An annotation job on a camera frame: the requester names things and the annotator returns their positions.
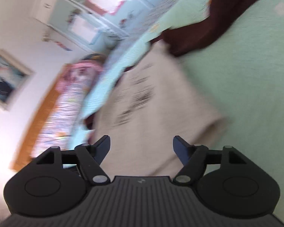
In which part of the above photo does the mint quilted floral bedspread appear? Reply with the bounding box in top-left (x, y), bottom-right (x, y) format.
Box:
top-left (81, 0), bottom-right (284, 222)

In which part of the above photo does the pink floral rolled comforter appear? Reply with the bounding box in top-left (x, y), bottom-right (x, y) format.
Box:
top-left (30, 59), bottom-right (103, 158)

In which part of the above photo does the maroon and cream raglan shirt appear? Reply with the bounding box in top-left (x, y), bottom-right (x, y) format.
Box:
top-left (86, 0), bottom-right (258, 178)

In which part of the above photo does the wooden headboard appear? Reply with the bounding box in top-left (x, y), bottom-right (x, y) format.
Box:
top-left (10, 64), bottom-right (70, 172)

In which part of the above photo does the framed picture on wall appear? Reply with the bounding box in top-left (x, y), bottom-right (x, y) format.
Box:
top-left (0, 49), bottom-right (34, 110)

